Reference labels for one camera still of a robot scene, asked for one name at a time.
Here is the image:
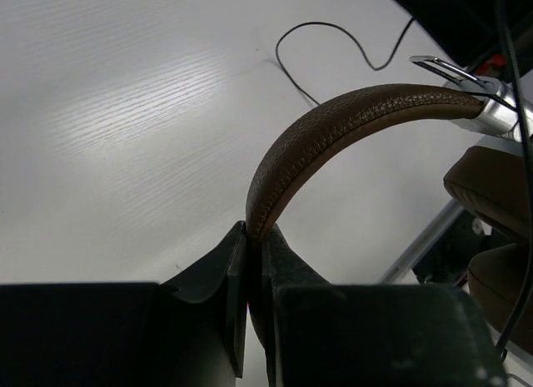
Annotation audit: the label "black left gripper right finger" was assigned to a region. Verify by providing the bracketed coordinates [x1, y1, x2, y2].
[261, 225, 330, 386]

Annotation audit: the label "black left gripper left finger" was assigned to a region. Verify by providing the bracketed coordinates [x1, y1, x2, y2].
[161, 221, 247, 378]

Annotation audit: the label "brown silver headphones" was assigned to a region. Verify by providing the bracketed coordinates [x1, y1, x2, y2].
[244, 55, 533, 350]

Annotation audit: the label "thin black headphone cable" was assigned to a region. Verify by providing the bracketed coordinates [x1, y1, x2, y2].
[275, 0, 533, 359]

